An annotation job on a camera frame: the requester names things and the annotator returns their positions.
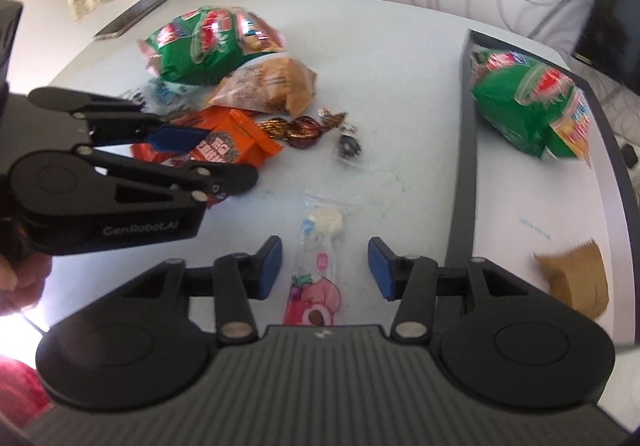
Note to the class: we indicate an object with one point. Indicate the brown crimped snack packet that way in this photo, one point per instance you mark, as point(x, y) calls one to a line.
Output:
point(575, 281)

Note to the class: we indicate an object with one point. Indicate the grey shallow box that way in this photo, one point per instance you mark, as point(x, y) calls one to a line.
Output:
point(510, 206)

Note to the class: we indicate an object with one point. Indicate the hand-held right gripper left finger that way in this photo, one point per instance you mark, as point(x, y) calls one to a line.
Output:
point(270, 268)

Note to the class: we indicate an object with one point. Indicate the dark candy clear wrapper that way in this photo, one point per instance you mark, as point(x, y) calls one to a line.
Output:
point(349, 145)

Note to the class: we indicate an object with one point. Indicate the clear packet white candy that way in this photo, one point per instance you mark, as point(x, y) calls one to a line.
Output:
point(327, 221)

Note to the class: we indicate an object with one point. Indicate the black television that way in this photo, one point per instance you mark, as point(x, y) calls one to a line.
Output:
point(615, 0)

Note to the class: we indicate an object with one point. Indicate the gold brown foil candy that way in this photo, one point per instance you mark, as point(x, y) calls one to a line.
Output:
point(274, 128)

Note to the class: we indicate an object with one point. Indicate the blue white clear packet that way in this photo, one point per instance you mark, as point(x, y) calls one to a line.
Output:
point(165, 93)

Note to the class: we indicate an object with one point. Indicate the orange snack packet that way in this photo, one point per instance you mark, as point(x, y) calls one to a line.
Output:
point(235, 135)
point(142, 153)

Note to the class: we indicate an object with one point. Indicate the smartphone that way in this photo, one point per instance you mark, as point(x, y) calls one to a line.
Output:
point(132, 15)

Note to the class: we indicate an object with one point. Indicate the person's left hand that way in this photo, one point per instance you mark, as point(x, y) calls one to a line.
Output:
point(25, 283)

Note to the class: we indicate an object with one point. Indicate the pink peach print packet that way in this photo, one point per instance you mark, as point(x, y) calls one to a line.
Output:
point(310, 301)

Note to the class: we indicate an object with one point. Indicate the dark red foil candy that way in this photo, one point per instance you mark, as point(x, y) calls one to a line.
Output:
point(304, 131)

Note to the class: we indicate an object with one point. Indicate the tan bread packet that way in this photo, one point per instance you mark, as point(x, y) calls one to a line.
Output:
point(270, 83)

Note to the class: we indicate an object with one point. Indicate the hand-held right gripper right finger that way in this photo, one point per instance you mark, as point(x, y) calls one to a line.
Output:
point(382, 271)

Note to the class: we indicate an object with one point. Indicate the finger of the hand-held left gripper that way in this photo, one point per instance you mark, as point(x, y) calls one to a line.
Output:
point(235, 178)
point(170, 136)

